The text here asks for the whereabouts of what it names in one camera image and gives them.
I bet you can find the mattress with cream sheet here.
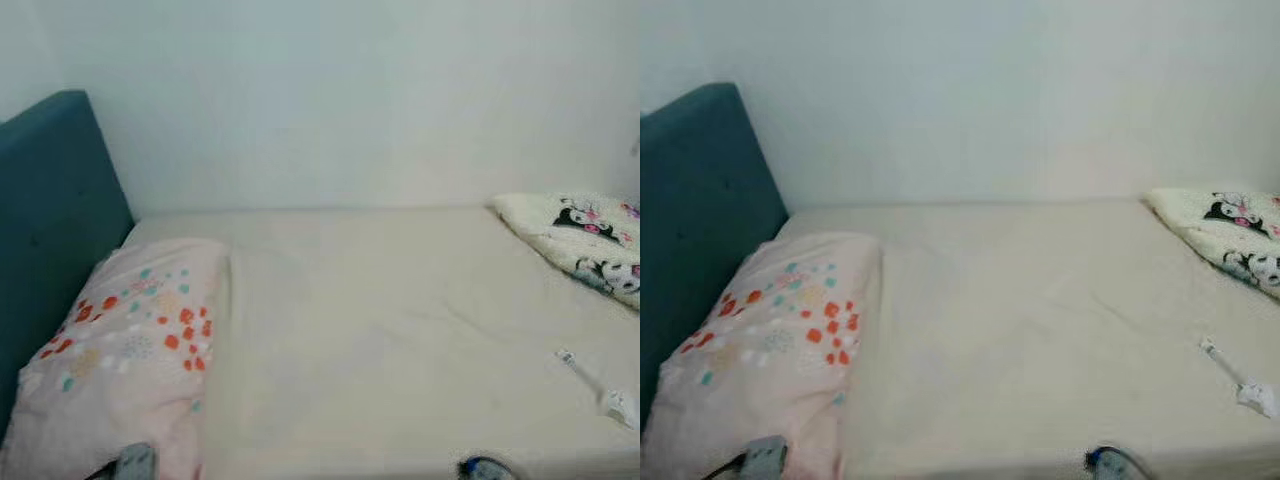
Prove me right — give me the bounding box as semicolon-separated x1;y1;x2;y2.
120;205;641;480
775;198;1280;480

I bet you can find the pink floral pillow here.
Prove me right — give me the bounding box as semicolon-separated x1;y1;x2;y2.
0;237;231;480
640;232;883;480

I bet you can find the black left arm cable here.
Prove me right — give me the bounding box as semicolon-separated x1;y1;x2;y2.
700;455;751;480

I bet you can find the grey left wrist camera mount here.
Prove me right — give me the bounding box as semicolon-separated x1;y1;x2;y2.
740;435;791;480
113;443;159;480

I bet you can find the cream cartoon print duvet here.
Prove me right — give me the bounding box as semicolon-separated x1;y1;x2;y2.
490;192;641;311
1143;186;1280;301

